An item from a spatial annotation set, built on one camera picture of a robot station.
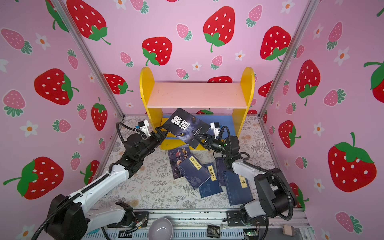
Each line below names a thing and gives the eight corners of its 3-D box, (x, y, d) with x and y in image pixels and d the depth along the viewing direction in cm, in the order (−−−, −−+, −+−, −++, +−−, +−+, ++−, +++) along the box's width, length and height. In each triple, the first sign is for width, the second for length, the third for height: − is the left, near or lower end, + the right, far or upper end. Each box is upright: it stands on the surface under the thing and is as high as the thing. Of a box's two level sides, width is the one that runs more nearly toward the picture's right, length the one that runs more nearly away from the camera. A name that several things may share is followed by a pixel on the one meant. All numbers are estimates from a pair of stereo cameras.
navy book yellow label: (195, 189, 85) (195, 186, 81) (178, 167, 94) (177, 163, 90) (209, 178, 90) (210, 174, 85) (192, 157, 99) (192, 153, 95)
